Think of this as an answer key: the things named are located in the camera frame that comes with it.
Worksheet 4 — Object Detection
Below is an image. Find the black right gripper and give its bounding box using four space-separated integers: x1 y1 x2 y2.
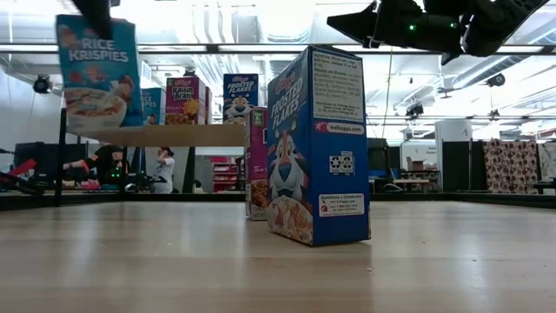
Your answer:
326 0 469 66

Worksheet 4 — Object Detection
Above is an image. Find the Rice Krispies cereal box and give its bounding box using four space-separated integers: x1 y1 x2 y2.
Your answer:
55 14 144 134
141 86 167 126

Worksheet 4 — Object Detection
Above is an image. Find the Frosted Flakes cereal box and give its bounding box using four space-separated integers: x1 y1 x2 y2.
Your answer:
266 44 373 248
222 72 261 126

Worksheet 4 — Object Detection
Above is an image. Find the black monitor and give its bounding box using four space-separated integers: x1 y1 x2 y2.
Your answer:
12 141 62 179
367 137 403 192

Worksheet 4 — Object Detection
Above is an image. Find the white and black cabinet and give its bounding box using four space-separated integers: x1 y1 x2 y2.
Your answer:
435 118 473 192

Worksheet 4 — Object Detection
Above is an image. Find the person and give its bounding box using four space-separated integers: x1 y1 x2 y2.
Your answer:
151 146 177 195
63 143 127 192

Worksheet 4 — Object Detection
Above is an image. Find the brown cardboard box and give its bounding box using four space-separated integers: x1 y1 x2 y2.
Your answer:
406 156 429 173

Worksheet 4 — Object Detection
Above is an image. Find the red storage shelving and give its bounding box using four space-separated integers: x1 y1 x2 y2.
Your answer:
210 155 245 193

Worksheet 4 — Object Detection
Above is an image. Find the wooden shelf with black frame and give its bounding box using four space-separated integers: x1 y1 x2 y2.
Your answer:
54 107 248 208

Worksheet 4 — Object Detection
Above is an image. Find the black aluminium table frame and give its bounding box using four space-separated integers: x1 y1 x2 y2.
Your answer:
0 190 556 212

